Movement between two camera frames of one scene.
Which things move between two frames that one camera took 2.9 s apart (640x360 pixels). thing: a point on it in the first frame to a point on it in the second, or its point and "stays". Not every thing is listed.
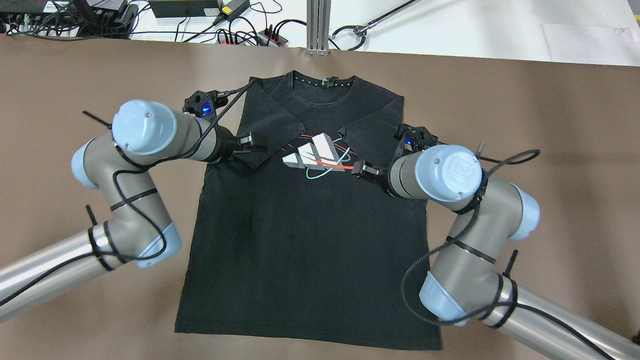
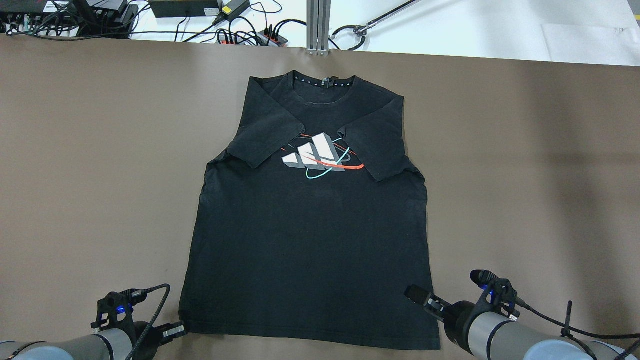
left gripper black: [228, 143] to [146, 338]
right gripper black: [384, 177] to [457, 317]
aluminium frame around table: [318, 14] stays
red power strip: [266, 38] stays
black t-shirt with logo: [291, 246] stays
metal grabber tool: [361, 30] stays
